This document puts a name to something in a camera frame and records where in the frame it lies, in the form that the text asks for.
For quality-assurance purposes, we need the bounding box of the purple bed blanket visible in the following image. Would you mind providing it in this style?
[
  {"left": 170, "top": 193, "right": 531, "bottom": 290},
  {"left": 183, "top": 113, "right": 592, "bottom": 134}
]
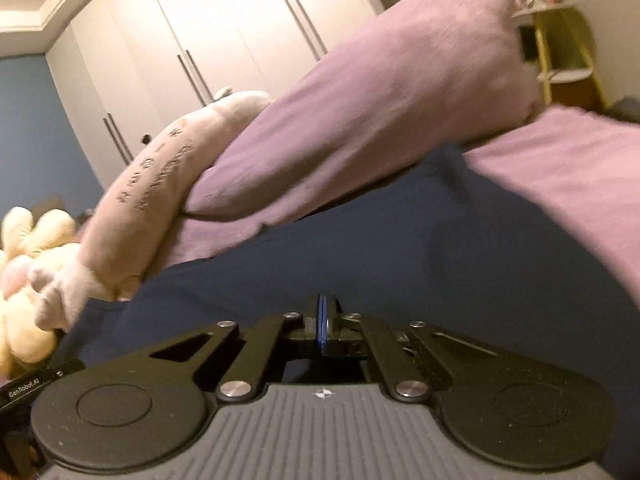
[{"left": 462, "top": 105, "right": 640, "bottom": 312}]

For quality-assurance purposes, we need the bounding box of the navy zip jacket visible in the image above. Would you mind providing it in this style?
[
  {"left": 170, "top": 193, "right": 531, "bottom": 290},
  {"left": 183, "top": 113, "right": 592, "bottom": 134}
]
[{"left": 64, "top": 142, "right": 640, "bottom": 480}]

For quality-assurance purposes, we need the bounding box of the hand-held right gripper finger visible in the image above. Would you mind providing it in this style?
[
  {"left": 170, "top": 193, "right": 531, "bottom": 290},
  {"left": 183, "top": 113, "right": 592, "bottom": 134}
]
[
  {"left": 148, "top": 294, "right": 325, "bottom": 403},
  {"left": 324, "top": 294, "right": 503, "bottom": 403}
]

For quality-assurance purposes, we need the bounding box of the cream flower plush toy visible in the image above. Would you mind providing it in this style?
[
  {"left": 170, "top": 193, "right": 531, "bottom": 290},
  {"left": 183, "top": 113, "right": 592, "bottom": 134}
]
[{"left": 0, "top": 206, "right": 77, "bottom": 377}]

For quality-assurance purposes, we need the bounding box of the yellow side table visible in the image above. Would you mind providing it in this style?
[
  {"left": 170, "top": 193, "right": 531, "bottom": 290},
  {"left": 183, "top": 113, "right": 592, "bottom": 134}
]
[{"left": 512, "top": 2, "right": 609, "bottom": 112}]

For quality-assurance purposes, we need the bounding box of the white long plush toy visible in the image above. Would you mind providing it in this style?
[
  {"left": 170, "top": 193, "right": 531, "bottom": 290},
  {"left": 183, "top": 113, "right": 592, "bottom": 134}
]
[{"left": 29, "top": 91, "right": 274, "bottom": 332}]

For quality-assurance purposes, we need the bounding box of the pink pillow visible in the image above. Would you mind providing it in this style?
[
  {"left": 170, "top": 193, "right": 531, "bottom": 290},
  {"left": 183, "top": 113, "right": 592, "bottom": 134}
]
[{"left": 165, "top": 0, "right": 544, "bottom": 269}]

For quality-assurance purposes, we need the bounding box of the white wardrobe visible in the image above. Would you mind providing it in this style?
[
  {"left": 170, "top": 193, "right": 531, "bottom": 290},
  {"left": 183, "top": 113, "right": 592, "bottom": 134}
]
[{"left": 44, "top": 0, "right": 392, "bottom": 202}]

